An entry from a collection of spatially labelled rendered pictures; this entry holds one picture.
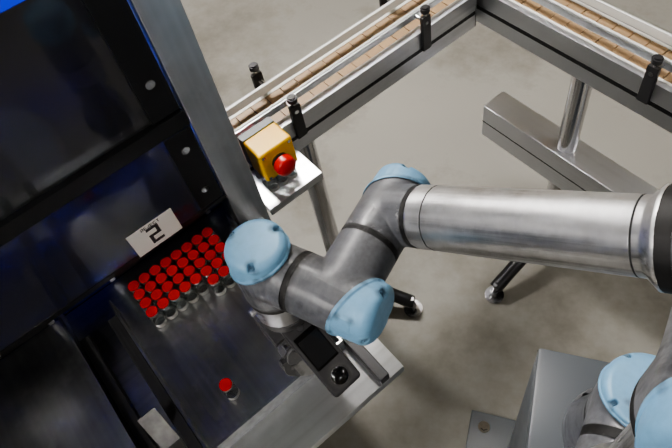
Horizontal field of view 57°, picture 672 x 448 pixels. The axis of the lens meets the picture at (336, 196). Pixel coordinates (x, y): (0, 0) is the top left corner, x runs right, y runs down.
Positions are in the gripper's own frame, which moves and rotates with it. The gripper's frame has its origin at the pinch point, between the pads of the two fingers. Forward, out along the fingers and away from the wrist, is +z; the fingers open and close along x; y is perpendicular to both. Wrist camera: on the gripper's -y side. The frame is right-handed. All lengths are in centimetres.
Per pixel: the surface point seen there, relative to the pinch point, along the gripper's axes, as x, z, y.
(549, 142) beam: -86, 36, 22
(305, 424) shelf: 6.4, 3.5, -4.1
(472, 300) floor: -60, 91, 22
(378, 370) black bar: -7.2, 1.5, -5.9
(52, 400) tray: 36.1, 3.1, 27.3
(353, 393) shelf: -2.2, 3.5, -5.4
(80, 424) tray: 34.1, 3.1, 20.3
